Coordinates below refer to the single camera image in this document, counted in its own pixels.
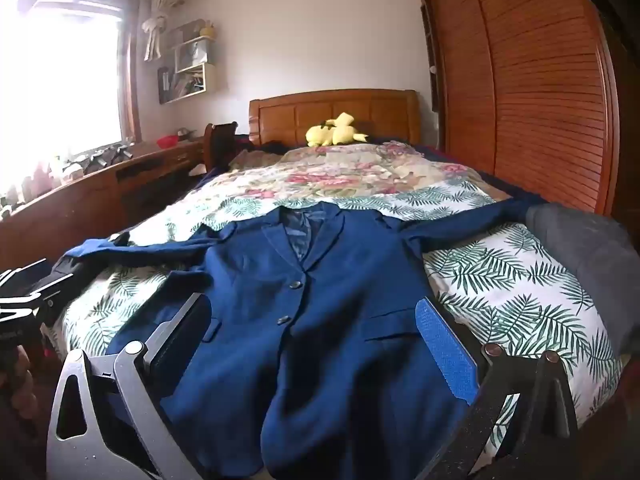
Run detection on black pants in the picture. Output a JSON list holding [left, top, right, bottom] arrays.
[[49, 255, 88, 283]]

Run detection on blue shirt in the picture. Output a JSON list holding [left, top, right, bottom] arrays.
[[65, 199, 551, 480]]

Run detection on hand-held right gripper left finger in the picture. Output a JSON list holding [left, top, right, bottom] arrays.
[[46, 292, 212, 480]]

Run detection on wooden louvred wardrobe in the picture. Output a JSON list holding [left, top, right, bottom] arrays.
[[412, 0, 621, 217]]

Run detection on grey folded cloth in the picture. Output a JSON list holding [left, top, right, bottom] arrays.
[[525, 204, 640, 357]]

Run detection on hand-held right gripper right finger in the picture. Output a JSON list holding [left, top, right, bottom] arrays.
[[415, 297, 581, 480]]

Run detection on dark clutter on desk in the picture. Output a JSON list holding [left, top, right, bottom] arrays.
[[75, 142, 137, 172]]

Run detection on wooden chair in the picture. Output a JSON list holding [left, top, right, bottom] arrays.
[[203, 121, 239, 174]]

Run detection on white wall shelf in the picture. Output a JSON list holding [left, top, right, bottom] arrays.
[[157, 35, 217, 105]]

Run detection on wooden desk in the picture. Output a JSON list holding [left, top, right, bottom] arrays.
[[0, 137, 206, 273]]

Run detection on yellow plush toy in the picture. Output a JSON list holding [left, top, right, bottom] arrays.
[[306, 112, 370, 148]]

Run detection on leaf print bed sheet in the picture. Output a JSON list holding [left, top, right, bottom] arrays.
[[50, 180, 626, 461]]

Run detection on window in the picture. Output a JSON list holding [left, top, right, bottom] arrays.
[[0, 0, 127, 196]]

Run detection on white hanging plush toy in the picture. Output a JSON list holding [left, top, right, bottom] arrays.
[[142, 0, 177, 62]]

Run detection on person's left hand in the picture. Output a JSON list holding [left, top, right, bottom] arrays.
[[0, 347, 34, 411]]

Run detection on floral quilt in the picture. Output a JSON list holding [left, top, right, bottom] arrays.
[[200, 140, 482, 211]]

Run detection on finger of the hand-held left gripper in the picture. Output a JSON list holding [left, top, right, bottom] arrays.
[[0, 266, 76, 323]]

